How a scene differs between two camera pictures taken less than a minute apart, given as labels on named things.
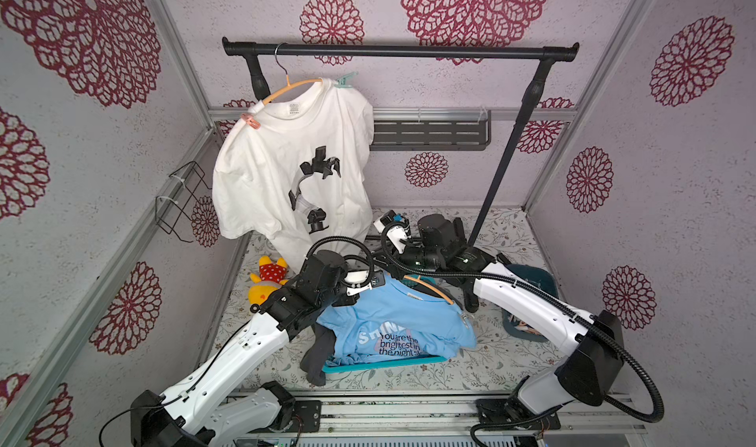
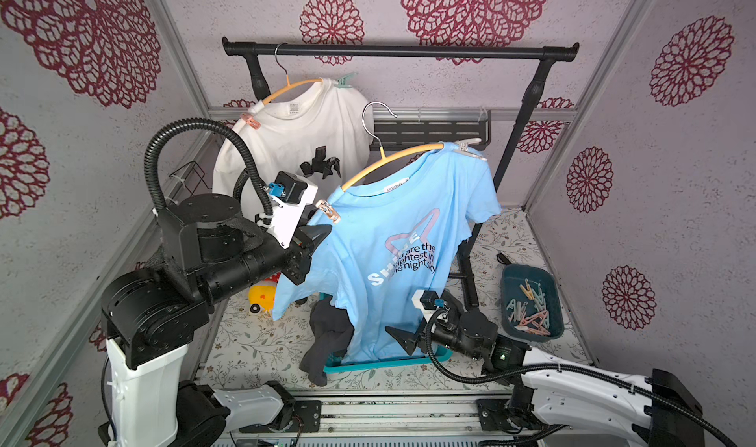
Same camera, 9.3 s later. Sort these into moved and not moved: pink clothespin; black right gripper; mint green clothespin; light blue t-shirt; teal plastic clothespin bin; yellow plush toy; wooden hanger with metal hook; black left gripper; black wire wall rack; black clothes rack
Moved: light blue t-shirt; black left gripper; black right gripper
Not moved: black wire wall rack; yellow plush toy; wooden hanger with metal hook; mint green clothespin; teal plastic clothespin bin; black clothes rack; pink clothespin
